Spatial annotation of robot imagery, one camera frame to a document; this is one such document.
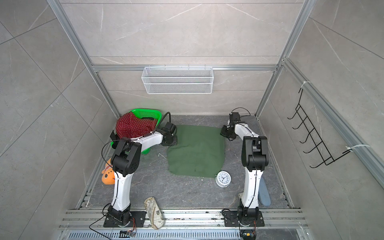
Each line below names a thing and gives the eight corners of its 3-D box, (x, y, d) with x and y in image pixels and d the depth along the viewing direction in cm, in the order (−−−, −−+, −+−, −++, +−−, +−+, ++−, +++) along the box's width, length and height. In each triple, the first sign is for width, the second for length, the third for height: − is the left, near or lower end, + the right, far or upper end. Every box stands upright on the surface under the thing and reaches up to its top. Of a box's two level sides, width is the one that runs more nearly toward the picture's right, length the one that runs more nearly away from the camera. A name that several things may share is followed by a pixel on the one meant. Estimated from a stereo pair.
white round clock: (215, 188, 85) (216, 185, 82) (214, 173, 91) (215, 170, 88) (230, 188, 85) (232, 185, 82) (228, 173, 91) (229, 170, 88)
